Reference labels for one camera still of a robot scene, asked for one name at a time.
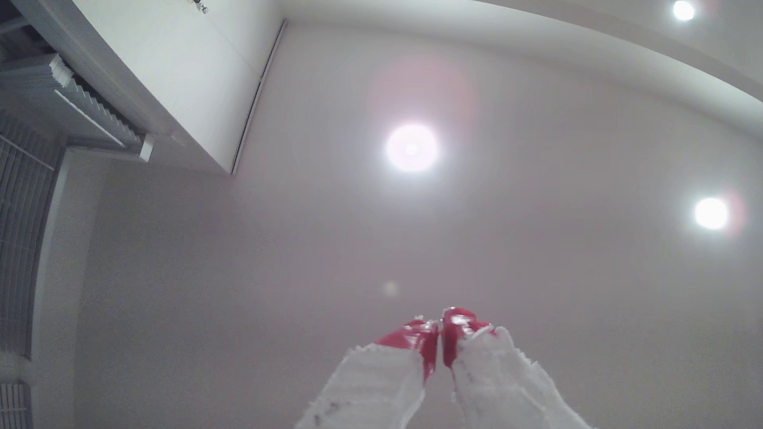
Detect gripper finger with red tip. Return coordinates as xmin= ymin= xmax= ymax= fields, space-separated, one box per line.
xmin=442 ymin=307 xmax=595 ymax=429
xmin=294 ymin=318 xmax=440 ymax=429

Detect grey window blinds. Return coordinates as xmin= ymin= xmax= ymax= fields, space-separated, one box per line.
xmin=0 ymin=113 xmax=63 ymax=359

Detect white door frame strip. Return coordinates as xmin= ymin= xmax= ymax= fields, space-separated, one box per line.
xmin=230 ymin=19 xmax=288 ymax=176

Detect small grey wall vent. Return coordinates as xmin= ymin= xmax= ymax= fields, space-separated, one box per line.
xmin=0 ymin=381 xmax=33 ymax=429

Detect white blinds header rail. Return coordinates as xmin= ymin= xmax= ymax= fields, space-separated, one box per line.
xmin=0 ymin=52 xmax=155 ymax=163

